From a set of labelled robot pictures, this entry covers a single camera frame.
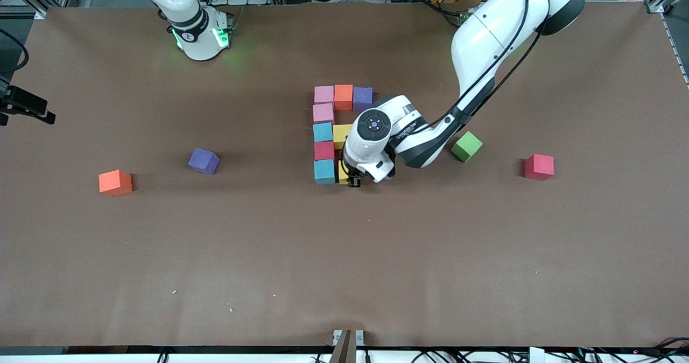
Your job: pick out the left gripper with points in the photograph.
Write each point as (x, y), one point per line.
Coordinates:
(353, 180)

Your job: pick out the yellow foam cube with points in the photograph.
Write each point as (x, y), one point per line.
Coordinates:
(340, 134)
(342, 175)

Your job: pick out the cyan foam cube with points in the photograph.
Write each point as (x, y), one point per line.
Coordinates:
(324, 172)
(323, 132)

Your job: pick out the red foam cube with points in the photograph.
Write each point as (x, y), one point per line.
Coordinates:
(324, 151)
(539, 167)

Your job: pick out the pink foam cube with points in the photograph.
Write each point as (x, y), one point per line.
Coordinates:
(323, 113)
(324, 94)

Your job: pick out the purple foam cube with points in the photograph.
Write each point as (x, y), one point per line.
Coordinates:
(361, 98)
(203, 161)

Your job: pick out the orange foam cube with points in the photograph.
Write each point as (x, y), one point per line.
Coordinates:
(114, 183)
(343, 97)

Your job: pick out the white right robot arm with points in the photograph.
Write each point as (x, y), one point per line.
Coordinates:
(196, 37)

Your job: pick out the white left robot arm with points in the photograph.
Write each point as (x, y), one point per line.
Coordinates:
(484, 34)

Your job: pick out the green foam cube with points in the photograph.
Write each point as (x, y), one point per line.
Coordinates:
(466, 147)

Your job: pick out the small white box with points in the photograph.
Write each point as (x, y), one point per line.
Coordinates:
(536, 354)

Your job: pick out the metal clamp bracket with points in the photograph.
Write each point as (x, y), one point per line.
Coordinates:
(337, 335)

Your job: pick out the brown mount post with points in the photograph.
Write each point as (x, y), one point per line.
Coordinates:
(344, 352)

